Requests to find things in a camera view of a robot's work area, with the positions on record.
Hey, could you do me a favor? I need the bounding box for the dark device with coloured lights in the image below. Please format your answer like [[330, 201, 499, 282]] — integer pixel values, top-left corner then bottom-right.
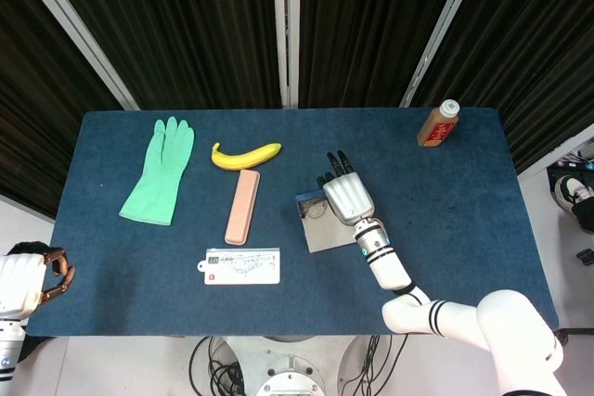
[[554, 154, 594, 172]]

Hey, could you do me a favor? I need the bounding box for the blue felt table cover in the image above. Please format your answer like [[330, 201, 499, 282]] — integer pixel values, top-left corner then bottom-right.
[[25, 107, 561, 338]]

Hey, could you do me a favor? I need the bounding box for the blue glasses case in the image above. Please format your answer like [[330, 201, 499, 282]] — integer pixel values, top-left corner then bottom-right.
[[294, 189, 358, 254]]

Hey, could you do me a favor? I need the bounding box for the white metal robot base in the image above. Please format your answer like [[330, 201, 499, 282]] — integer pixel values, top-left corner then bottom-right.
[[211, 334, 372, 396]]

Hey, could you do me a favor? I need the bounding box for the green rubber glove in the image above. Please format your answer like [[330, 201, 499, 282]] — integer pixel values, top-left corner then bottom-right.
[[118, 116, 195, 227]]

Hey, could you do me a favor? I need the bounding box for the white card in clear pouch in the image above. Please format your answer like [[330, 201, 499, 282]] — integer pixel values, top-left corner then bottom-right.
[[196, 247, 281, 286]]

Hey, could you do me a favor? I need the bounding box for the black cable bundle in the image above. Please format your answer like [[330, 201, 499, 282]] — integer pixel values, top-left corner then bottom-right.
[[188, 335, 247, 396], [342, 334, 395, 396]]

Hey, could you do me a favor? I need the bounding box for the pink oblong case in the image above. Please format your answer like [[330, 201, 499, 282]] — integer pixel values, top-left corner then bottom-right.
[[224, 169, 261, 246]]

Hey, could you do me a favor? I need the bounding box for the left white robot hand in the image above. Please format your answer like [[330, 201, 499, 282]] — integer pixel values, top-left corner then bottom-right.
[[0, 241, 75, 317]]

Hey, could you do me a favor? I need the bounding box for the yellow banana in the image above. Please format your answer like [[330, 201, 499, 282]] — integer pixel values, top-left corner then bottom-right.
[[211, 142, 283, 170]]

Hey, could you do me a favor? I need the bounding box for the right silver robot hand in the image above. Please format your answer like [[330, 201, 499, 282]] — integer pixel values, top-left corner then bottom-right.
[[316, 149, 377, 226]]

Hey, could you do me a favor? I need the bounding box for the white frame post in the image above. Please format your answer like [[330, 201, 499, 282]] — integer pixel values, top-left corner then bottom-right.
[[6, 0, 140, 112], [517, 124, 594, 183], [399, 0, 488, 109], [271, 0, 303, 109]]

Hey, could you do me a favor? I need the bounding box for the brown bottle with red label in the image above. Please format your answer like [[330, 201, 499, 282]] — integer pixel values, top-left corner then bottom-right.
[[417, 99, 461, 148]]

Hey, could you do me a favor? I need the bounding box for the black and white sneaker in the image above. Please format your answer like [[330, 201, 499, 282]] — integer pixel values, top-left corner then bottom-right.
[[553, 175, 594, 234]]

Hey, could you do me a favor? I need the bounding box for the black pleated curtain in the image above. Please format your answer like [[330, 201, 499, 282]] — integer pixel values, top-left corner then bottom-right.
[[36, 0, 282, 112], [411, 0, 594, 175], [0, 0, 123, 220], [299, 0, 465, 109]]

